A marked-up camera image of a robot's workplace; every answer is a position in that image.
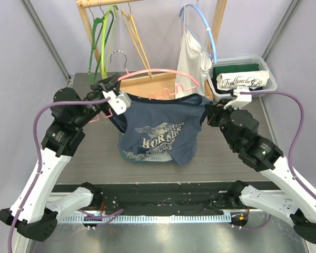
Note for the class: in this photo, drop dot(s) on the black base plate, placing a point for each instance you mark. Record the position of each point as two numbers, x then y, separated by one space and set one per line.
164 199

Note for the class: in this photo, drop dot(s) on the green folded cloth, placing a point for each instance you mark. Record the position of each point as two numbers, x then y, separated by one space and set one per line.
234 68

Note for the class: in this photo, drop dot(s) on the white slotted cable duct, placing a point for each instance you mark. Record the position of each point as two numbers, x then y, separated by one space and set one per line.
81 218

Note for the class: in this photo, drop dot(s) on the yellow wooden hanger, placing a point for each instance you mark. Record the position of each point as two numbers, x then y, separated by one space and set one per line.
131 27

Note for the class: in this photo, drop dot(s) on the pink hanger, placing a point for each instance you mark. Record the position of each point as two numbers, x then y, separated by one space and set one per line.
152 84

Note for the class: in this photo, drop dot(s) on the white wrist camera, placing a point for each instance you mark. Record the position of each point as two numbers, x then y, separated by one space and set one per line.
242 97
119 103

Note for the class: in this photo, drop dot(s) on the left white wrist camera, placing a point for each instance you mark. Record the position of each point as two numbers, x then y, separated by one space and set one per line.
119 103

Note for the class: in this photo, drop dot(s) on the white plastic basket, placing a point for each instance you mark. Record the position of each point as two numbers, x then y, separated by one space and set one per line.
244 61

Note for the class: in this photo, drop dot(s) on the grey plastic basin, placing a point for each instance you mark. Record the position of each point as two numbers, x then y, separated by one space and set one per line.
129 157

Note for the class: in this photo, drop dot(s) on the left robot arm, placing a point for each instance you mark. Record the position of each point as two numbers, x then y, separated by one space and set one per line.
58 131

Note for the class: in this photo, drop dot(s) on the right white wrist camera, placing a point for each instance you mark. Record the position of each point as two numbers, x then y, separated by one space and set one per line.
242 97

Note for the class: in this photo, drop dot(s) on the white tank top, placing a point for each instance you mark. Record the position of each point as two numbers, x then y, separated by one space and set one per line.
194 61

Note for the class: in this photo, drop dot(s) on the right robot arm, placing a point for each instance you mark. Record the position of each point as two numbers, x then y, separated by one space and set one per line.
240 131

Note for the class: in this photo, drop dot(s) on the white printed folded cloth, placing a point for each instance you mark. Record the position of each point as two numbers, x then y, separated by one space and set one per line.
261 76

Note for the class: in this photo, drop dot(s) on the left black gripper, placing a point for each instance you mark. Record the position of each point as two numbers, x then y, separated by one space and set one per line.
110 83

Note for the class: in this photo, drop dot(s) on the wooden clothes rack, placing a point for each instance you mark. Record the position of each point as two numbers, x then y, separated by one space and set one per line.
160 25

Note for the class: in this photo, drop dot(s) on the navy tank top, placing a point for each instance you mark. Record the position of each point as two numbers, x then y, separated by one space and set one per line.
162 127

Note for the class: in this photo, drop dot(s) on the navy folded cloth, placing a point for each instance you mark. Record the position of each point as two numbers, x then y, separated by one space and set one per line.
225 86

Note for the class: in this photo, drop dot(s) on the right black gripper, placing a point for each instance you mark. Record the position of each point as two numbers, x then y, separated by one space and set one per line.
213 113

